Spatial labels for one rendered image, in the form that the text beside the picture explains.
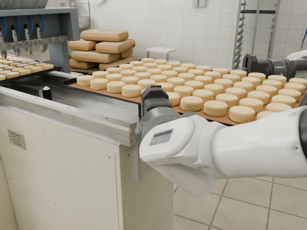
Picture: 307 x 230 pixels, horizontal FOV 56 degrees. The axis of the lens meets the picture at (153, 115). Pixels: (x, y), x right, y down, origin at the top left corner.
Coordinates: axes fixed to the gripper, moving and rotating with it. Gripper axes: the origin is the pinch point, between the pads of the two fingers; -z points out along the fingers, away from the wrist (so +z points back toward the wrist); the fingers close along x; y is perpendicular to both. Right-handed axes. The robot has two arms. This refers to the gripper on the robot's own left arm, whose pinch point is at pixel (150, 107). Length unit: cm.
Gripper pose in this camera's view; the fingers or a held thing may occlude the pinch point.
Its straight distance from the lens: 65.3
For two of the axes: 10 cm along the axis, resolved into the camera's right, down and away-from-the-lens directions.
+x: 0.0, -9.2, -3.8
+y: -9.8, 0.7, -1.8
